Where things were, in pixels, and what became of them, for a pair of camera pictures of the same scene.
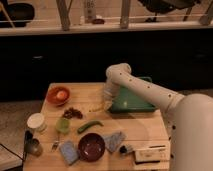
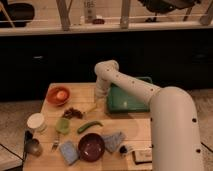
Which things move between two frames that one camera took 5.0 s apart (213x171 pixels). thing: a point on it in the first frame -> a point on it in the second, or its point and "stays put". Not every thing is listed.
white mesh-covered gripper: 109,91 -> 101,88
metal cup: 34,147 stays put
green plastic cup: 62,125 stays put
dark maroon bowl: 91,147 stays put
